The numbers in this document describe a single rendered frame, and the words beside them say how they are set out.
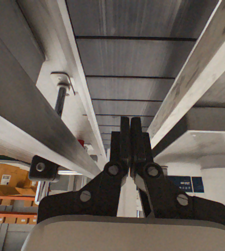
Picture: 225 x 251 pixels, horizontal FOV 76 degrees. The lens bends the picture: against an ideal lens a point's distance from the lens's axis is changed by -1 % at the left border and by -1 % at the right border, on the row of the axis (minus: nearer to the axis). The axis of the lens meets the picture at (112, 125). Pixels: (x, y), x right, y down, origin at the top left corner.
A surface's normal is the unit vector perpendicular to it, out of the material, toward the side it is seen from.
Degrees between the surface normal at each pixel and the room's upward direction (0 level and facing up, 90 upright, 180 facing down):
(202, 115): 90
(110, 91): 0
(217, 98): 0
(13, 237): 90
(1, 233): 90
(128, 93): 0
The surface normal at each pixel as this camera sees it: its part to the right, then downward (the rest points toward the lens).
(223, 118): -0.01, -0.39
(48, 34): -0.04, 0.92
